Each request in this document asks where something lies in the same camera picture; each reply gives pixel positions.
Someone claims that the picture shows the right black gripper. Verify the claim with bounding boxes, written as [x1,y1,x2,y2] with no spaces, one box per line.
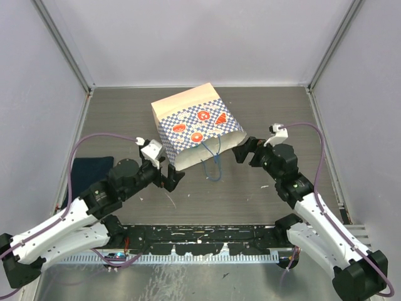
[232,136,281,182]

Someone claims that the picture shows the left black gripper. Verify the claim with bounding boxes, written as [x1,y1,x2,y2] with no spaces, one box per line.
[122,156,184,200]

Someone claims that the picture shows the blue checkered paper bag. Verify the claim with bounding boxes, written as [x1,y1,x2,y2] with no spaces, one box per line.
[151,83,246,182]

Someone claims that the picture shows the dark navy cloth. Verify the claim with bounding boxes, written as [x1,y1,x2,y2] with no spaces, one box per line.
[71,156,114,201]

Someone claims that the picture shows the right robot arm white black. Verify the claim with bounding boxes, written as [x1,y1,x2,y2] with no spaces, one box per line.
[232,137,388,300]

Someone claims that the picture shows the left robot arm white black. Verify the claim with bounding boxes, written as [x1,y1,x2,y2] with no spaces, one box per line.
[1,159,185,289]

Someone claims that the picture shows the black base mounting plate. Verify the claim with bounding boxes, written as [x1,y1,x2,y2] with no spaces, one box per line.
[104,225,293,256]

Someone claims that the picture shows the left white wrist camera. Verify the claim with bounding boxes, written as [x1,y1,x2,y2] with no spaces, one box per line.
[140,139,164,169]

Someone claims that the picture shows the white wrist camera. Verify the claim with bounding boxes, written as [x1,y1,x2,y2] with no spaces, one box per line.
[264,123,288,147]
[140,139,164,169]

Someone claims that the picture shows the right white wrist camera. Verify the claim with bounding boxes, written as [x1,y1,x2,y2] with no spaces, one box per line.
[264,123,288,147]

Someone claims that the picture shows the white slotted cable duct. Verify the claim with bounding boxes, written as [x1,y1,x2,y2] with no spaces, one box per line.
[60,251,279,265]

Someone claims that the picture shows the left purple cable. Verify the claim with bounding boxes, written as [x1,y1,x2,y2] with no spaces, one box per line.
[0,133,145,297]

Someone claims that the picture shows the purple cable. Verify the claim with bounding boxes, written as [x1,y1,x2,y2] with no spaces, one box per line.
[0,133,145,297]
[280,122,394,297]

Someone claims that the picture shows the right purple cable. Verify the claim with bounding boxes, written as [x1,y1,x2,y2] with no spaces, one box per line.
[280,122,394,297]

